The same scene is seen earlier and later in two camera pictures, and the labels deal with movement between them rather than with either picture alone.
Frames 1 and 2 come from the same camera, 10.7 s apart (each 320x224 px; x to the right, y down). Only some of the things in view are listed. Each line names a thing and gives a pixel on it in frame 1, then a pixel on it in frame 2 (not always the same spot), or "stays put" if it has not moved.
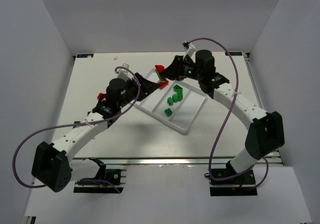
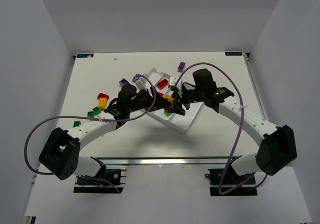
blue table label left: x=85 y=56 stays put
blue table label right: x=234 y=53 stays put
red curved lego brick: x=159 y=68 to x=102 y=95
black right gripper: x=178 y=68 to x=184 y=97
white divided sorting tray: x=177 y=104 stays put
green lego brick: x=168 y=112 stays put
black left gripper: x=139 y=88 to x=152 y=99
